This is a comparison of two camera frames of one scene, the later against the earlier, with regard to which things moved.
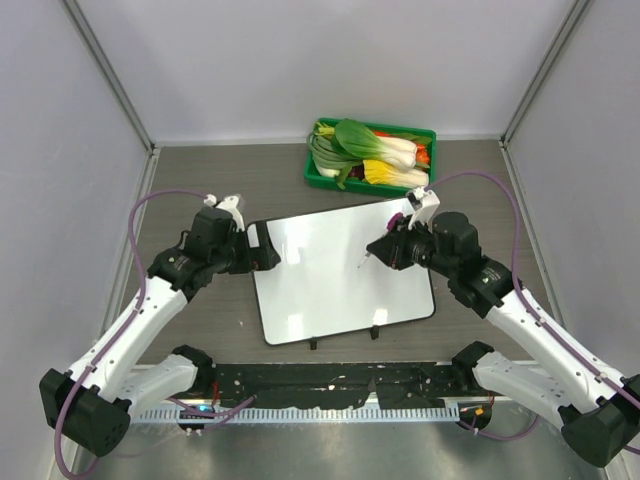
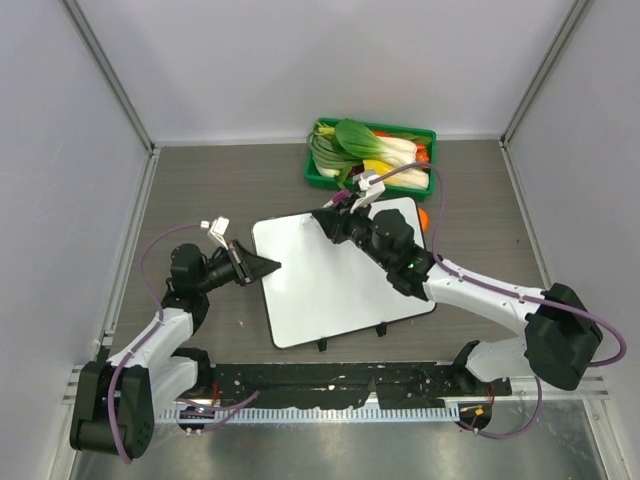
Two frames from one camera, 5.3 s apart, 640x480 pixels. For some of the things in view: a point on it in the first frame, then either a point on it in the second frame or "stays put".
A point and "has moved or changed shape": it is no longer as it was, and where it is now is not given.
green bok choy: [355, 140] stays put
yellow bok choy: [381, 172] stays put
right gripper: [391, 249] to [334, 224]
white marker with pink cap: [391, 226] has moved or changed shape
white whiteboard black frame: [318, 288] stays put
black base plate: [272, 385] stays put
